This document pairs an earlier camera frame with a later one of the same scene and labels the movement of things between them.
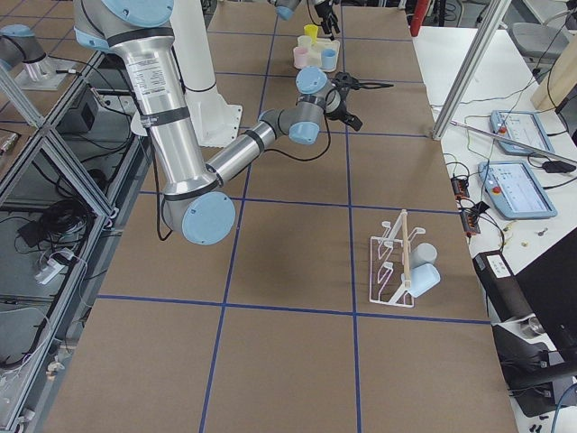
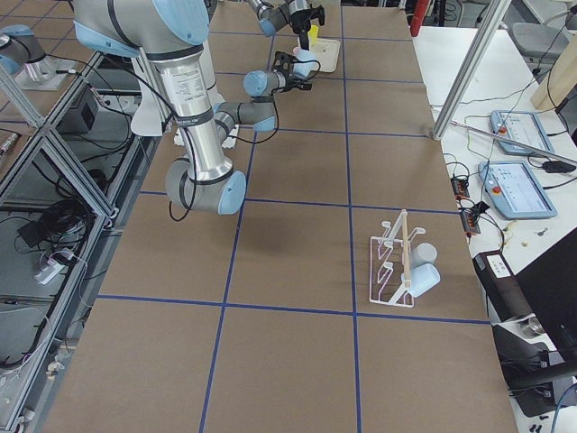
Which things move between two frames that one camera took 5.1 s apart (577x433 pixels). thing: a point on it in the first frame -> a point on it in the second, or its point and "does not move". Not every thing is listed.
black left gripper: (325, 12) -> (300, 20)
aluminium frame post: (472, 68) does not move
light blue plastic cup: (424, 278) does not move
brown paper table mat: (344, 298) does not move
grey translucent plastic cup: (422, 253) does not move
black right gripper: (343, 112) -> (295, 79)
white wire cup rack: (389, 276) does not move
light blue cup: (328, 59) -> (304, 69)
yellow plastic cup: (312, 31) does not move
